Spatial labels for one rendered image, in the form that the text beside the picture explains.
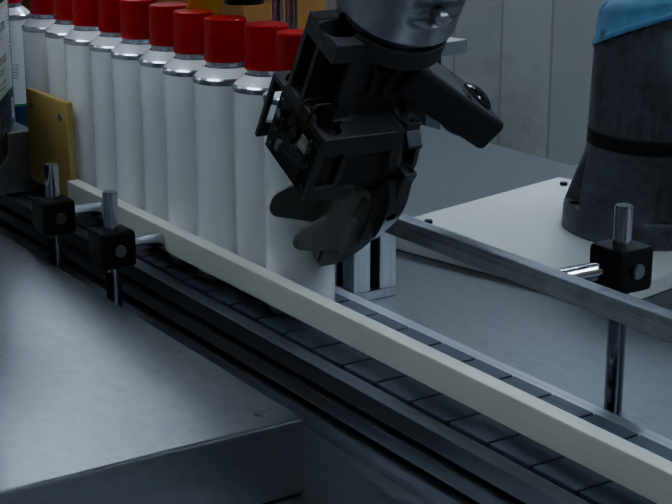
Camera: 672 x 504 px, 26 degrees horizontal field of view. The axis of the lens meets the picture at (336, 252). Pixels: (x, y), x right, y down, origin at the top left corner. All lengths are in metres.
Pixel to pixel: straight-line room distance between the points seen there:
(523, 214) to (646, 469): 0.73
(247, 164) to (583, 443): 0.40
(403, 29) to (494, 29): 4.35
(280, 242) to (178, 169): 0.16
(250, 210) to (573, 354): 0.28
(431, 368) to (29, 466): 0.24
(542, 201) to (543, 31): 3.59
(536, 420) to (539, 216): 0.66
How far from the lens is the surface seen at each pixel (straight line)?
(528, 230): 1.41
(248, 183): 1.09
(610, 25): 1.37
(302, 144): 0.92
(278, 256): 1.05
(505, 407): 0.83
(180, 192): 1.18
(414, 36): 0.88
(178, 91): 1.16
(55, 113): 1.37
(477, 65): 5.29
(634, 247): 0.93
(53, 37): 1.40
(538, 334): 1.19
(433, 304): 1.26
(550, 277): 0.89
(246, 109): 1.07
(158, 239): 1.17
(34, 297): 1.13
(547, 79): 5.10
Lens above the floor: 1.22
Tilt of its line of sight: 16 degrees down
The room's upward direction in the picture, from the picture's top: straight up
